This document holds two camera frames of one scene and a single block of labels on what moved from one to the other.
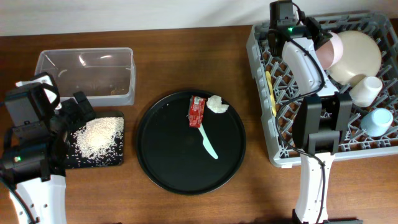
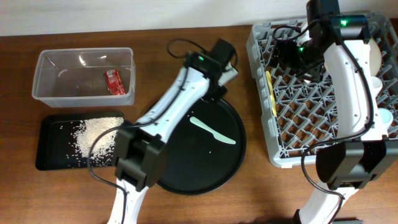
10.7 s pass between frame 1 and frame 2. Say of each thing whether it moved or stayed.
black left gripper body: moved
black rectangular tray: stayed
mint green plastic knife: moved
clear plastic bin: stayed
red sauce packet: moved
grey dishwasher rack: stayed
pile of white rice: stayed
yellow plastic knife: stayed
